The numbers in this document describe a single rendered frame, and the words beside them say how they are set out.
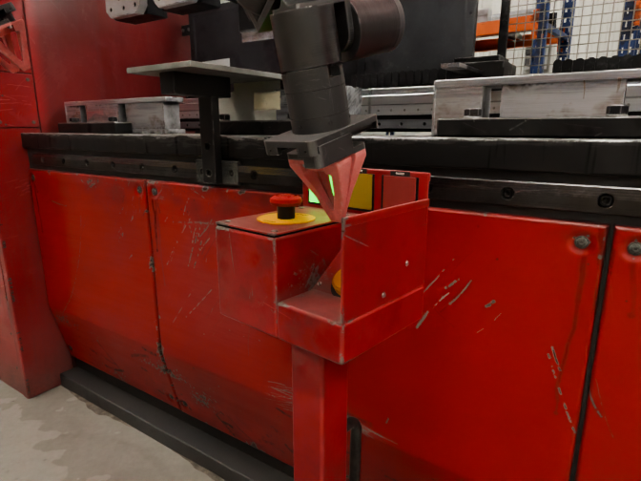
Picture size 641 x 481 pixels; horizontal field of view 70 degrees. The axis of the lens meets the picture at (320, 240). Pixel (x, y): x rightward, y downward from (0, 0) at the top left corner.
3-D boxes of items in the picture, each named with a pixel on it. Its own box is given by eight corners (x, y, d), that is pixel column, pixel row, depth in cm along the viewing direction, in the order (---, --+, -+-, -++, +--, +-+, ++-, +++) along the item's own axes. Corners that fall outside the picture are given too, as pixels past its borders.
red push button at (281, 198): (263, 223, 57) (262, 195, 56) (286, 219, 60) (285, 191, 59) (285, 228, 54) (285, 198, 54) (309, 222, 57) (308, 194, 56)
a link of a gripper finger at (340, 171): (389, 207, 50) (379, 120, 46) (349, 235, 45) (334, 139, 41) (341, 201, 54) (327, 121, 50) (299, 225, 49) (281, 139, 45)
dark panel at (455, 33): (195, 125, 191) (187, 10, 181) (198, 125, 193) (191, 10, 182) (467, 124, 130) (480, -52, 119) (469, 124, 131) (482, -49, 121)
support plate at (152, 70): (126, 73, 88) (126, 68, 87) (226, 84, 109) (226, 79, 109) (190, 66, 78) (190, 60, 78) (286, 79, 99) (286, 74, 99)
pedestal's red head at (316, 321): (218, 314, 58) (211, 171, 54) (305, 283, 70) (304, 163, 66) (341, 367, 45) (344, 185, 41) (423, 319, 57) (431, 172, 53)
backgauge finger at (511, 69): (418, 76, 88) (420, 48, 87) (461, 86, 109) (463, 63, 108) (483, 72, 81) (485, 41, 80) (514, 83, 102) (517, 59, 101)
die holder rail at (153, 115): (68, 133, 149) (64, 101, 147) (85, 132, 154) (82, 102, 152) (168, 134, 122) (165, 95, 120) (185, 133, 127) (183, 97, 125)
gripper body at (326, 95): (381, 132, 47) (371, 53, 44) (315, 162, 40) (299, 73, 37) (332, 132, 51) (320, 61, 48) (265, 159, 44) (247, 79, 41)
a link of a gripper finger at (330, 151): (377, 216, 48) (364, 126, 44) (334, 245, 43) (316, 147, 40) (327, 209, 52) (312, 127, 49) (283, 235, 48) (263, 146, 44)
